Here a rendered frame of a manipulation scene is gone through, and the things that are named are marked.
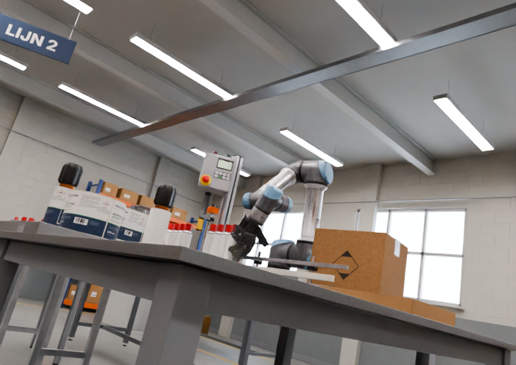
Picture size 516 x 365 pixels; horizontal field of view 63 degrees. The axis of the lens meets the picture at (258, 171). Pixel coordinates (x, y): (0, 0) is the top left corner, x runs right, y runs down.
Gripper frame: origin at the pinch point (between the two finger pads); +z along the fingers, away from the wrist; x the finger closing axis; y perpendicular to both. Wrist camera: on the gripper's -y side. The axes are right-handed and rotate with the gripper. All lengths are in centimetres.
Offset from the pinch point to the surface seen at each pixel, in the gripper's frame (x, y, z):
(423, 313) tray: 79, 7, -35
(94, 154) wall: -786, -200, 196
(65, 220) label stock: -10, 67, 8
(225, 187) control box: -47, -10, -17
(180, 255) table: 83, 85, -34
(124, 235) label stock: -35, 33, 19
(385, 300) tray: 72, 13, -32
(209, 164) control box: -57, -1, -22
